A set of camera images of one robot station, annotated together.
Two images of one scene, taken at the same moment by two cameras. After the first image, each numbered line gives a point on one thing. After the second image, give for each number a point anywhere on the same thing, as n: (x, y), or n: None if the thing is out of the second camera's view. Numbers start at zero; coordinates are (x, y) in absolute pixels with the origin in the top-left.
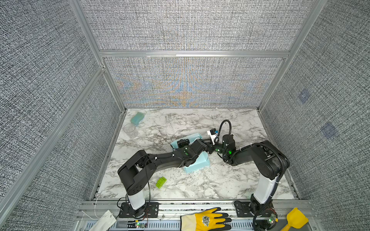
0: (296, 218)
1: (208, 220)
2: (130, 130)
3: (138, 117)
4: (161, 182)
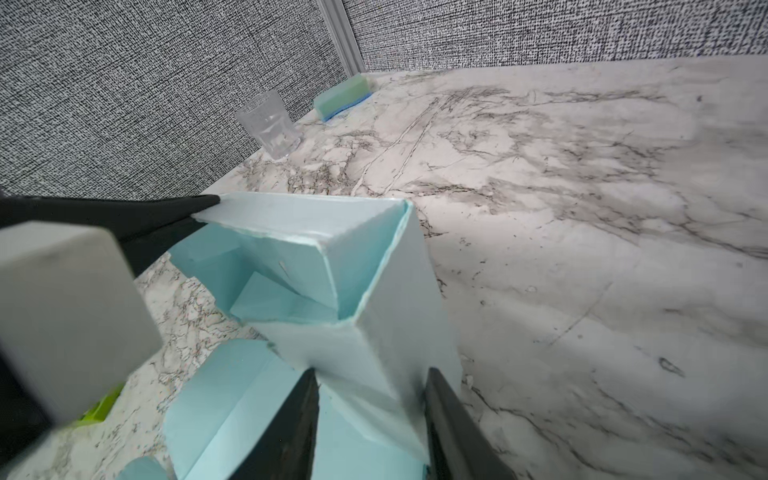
0: None
1: None
2: (271, 125)
3: (342, 96)
4: (102, 409)
